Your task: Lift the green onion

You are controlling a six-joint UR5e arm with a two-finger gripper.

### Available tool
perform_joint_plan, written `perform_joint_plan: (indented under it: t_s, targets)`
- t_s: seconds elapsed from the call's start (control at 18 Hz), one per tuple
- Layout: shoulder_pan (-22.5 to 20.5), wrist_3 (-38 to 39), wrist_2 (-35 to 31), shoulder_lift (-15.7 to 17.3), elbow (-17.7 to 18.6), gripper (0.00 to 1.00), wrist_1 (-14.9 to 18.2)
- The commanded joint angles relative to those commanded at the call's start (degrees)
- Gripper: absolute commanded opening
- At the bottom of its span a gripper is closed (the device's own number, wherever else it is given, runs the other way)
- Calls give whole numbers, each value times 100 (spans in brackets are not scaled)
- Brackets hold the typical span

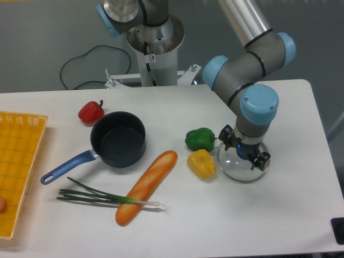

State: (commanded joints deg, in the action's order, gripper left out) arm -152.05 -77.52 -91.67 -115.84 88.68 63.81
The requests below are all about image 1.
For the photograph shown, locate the black cable on floor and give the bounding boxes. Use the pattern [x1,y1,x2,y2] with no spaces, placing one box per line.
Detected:
[59,44,132,90]

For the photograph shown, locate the glass pot lid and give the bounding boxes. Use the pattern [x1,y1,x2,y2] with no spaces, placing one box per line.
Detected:
[216,143,270,183]

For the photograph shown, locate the green onion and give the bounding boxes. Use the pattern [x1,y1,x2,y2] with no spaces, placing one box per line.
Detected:
[57,177,168,209]

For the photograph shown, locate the yellow woven basket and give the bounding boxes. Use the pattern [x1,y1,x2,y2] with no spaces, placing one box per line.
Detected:
[1,111,48,240]

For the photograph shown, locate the green bell pepper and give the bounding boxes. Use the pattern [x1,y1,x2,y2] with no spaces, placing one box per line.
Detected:
[185,127,216,152]

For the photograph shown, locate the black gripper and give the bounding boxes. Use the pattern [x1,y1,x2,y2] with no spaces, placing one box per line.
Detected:
[218,125,270,171]

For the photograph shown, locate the yellow bell pepper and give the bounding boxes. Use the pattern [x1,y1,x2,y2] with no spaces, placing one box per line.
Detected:
[187,149,216,180]

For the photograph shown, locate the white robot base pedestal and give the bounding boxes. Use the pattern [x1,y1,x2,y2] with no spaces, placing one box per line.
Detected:
[126,14,184,86]

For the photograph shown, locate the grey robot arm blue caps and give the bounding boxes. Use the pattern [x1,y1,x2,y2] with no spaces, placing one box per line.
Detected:
[96,1,296,170]

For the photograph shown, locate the brown egg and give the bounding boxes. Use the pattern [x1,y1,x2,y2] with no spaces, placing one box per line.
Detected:
[0,196,6,213]

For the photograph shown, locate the black saucepan blue handle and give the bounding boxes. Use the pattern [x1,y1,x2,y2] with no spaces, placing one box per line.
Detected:
[40,111,146,185]

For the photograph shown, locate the orange baguette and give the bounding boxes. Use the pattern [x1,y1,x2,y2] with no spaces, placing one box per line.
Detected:
[115,150,178,226]

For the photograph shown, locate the red bell pepper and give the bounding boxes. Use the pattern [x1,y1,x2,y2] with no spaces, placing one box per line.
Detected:
[78,99,105,125]

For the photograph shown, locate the black device at table edge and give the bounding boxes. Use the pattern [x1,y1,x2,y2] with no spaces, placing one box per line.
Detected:
[331,217,344,245]

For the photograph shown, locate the white mounting bracket with bolts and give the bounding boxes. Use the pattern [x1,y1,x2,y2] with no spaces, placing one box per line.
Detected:
[104,63,202,89]

